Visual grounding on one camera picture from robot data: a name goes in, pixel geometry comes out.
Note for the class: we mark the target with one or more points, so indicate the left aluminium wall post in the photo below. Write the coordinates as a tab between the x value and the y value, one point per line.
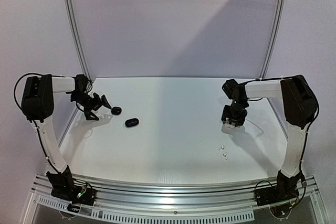
76	38

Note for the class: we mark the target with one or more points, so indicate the small black charging case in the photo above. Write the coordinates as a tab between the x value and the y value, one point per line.
131	122

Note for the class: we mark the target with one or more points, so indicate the aluminium wall post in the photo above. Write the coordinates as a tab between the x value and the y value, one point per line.
76	38
272	39

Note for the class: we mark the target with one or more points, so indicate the black oval charging case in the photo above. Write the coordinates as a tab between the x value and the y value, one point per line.
116	110

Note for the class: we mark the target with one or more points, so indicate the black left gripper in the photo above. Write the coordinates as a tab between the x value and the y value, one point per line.
97	104

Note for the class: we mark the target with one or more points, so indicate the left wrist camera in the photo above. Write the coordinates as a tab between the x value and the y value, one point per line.
75	96

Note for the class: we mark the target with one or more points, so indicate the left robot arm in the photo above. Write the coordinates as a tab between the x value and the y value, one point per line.
37	106

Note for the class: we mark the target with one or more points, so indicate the small white charging case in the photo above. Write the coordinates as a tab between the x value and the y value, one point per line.
229	125

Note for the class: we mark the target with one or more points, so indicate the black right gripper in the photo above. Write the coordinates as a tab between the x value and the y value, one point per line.
233	117

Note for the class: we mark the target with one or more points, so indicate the right aluminium wall post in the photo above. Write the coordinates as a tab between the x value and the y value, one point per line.
272	39

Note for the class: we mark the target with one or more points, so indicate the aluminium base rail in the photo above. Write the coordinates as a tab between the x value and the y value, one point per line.
122	202

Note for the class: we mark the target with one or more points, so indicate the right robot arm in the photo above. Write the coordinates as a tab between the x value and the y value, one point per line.
300	108

